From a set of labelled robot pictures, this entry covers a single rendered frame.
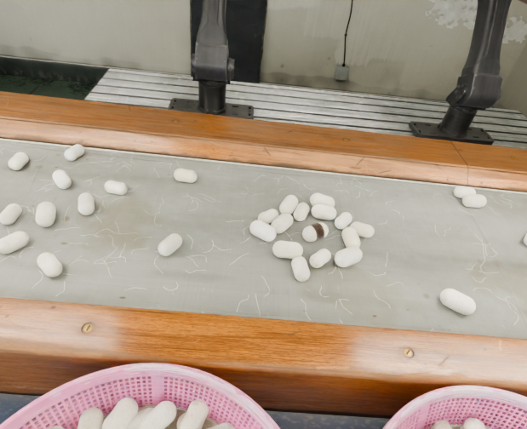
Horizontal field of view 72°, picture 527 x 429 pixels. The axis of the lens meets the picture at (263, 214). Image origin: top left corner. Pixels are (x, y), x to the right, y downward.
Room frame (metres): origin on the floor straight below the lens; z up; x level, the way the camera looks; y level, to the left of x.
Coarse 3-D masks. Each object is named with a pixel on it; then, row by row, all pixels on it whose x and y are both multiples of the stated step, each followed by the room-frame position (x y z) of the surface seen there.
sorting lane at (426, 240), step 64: (0, 192) 0.35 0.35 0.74; (64, 192) 0.37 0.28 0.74; (128, 192) 0.39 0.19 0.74; (192, 192) 0.41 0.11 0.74; (256, 192) 0.43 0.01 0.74; (320, 192) 0.45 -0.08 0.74; (384, 192) 0.48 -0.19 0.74; (448, 192) 0.51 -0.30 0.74; (512, 192) 0.53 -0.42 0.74; (0, 256) 0.25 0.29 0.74; (64, 256) 0.26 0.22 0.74; (128, 256) 0.28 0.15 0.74; (192, 256) 0.29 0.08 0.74; (256, 256) 0.30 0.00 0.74; (384, 256) 0.34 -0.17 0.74; (448, 256) 0.35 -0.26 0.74; (512, 256) 0.37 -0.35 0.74; (320, 320) 0.23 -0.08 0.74; (384, 320) 0.24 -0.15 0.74; (448, 320) 0.25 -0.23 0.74; (512, 320) 0.26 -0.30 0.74
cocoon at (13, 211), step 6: (12, 204) 0.32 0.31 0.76; (6, 210) 0.30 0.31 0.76; (12, 210) 0.31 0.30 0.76; (18, 210) 0.31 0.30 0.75; (0, 216) 0.30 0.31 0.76; (6, 216) 0.30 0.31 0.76; (12, 216) 0.30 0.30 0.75; (18, 216) 0.31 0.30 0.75; (6, 222) 0.29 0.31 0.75; (12, 222) 0.30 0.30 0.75
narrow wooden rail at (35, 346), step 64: (0, 320) 0.16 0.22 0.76; (64, 320) 0.17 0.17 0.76; (128, 320) 0.18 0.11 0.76; (192, 320) 0.19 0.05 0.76; (256, 320) 0.20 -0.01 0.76; (0, 384) 0.13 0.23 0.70; (256, 384) 0.15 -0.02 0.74; (320, 384) 0.16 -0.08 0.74; (384, 384) 0.16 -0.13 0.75; (448, 384) 0.16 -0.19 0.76; (512, 384) 0.17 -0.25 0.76
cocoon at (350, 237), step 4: (348, 228) 0.36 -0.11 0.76; (352, 228) 0.36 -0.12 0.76; (344, 232) 0.36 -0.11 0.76; (348, 232) 0.35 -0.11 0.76; (352, 232) 0.35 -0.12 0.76; (356, 232) 0.35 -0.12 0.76; (344, 236) 0.35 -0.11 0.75; (348, 236) 0.35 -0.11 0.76; (352, 236) 0.35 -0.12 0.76; (356, 236) 0.35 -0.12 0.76; (344, 240) 0.35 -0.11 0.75; (348, 240) 0.34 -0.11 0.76; (352, 240) 0.34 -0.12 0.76; (356, 240) 0.34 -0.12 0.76; (348, 244) 0.34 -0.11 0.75; (352, 244) 0.33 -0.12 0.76; (356, 244) 0.34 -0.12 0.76
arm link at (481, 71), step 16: (480, 0) 0.95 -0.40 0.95; (496, 0) 0.92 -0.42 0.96; (480, 16) 0.92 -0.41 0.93; (496, 16) 0.90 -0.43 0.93; (480, 32) 0.90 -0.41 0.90; (496, 32) 0.88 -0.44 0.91; (480, 48) 0.87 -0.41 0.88; (496, 48) 0.87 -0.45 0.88; (480, 64) 0.85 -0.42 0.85; (496, 64) 0.86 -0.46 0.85; (464, 80) 0.86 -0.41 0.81; (480, 80) 0.83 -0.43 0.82; (496, 80) 0.84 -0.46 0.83; (480, 96) 0.82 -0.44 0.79; (496, 96) 0.82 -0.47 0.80
